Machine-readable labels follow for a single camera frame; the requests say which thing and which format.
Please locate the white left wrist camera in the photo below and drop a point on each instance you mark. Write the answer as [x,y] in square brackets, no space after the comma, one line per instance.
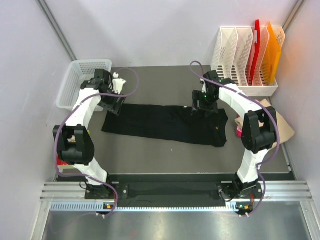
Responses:
[117,83]

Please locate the pink t shirt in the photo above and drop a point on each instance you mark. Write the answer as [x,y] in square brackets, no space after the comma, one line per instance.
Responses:
[239,132]

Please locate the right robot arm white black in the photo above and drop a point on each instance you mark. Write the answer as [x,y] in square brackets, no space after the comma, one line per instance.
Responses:
[259,129]

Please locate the black daisy print t shirt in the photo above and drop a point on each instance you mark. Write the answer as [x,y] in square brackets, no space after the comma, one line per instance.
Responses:
[171,123]

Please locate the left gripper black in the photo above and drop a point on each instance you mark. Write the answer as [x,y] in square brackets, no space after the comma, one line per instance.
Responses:
[114,108]

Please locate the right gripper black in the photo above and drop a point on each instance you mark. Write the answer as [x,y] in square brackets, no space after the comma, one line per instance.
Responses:
[197,96]

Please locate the white plastic mesh basket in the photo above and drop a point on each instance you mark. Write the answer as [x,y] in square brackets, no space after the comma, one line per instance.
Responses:
[78,72]

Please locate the white slotted cable duct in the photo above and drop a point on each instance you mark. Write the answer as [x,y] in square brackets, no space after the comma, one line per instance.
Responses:
[107,207]

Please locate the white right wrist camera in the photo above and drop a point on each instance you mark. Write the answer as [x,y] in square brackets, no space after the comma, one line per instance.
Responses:
[204,87]

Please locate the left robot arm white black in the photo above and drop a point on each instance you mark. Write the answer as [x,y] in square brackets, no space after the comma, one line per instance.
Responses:
[74,143]

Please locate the beige t shirt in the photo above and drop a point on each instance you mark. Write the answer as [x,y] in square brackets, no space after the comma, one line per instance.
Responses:
[285,130]

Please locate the red illustrated book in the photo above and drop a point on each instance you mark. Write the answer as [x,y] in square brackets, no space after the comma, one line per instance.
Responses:
[60,162]

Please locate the red plastic folder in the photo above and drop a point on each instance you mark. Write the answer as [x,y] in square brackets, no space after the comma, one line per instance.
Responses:
[255,50]

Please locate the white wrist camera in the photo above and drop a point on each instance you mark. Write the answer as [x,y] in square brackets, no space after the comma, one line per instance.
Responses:
[204,87]
[117,83]

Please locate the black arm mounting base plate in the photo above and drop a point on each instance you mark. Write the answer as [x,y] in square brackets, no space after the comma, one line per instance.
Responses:
[159,192]

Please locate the orange plastic folder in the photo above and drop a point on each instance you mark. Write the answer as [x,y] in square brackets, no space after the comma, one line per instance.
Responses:
[271,57]

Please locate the white file organizer rack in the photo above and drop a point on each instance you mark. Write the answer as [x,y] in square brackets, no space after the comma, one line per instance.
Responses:
[231,57]

